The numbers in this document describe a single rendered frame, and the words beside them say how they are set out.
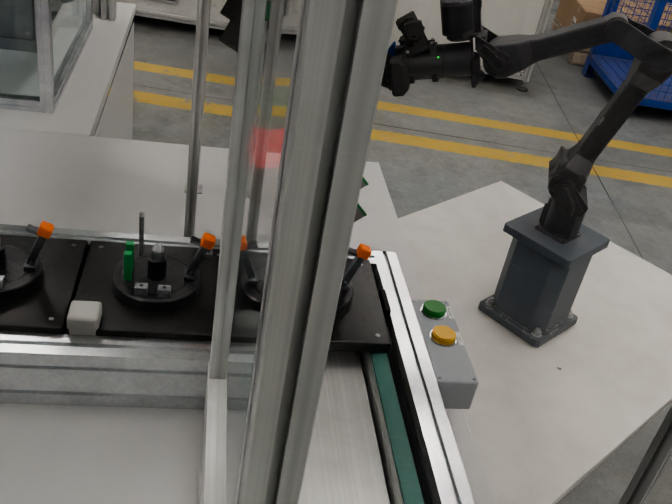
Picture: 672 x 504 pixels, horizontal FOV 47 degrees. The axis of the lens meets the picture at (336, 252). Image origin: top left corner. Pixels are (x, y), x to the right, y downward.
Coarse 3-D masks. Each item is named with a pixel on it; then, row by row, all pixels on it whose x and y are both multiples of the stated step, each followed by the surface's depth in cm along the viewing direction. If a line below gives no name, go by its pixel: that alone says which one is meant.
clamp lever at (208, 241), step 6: (204, 234) 122; (210, 234) 123; (192, 240) 121; (198, 240) 122; (204, 240) 121; (210, 240) 121; (204, 246) 122; (210, 246) 122; (198, 252) 123; (204, 252) 123; (198, 258) 123; (192, 264) 124; (198, 264) 124; (192, 270) 124
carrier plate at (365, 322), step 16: (368, 272) 139; (368, 288) 135; (352, 304) 130; (368, 304) 131; (336, 320) 126; (352, 320) 126; (368, 320) 127; (384, 320) 128; (336, 336) 122; (352, 336) 123; (368, 336) 124; (384, 336) 124; (384, 352) 124
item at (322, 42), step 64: (320, 0) 26; (384, 0) 26; (320, 64) 27; (384, 64) 28; (320, 128) 29; (320, 192) 31; (320, 256) 32; (320, 320) 34; (256, 384) 36; (320, 384) 36; (256, 448) 38
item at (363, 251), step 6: (360, 246) 126; (366, 246) 127; (348, 252) 126; (354, 252) 126; (360, 252) 126; (366, 252) 126; (354, 258) 128; (360, 258) 127; (366, 258) 127; (354, 264) 127; (360, 264) 127; (348, 270) 128; (354, 270) 128; (348, 276) 129; (342, 282) 129; (348, 282) 129
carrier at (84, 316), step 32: (96, 256) 130; (128, 256) 120; (160, 256) 122; (192, 256) 134; (96, 288) 123; (128, 288) 121; (160, 288) 120; (192, 288) 124; (96, 320) 114; (128, 320) 118; (160, 320) 119; (192, 320) 120
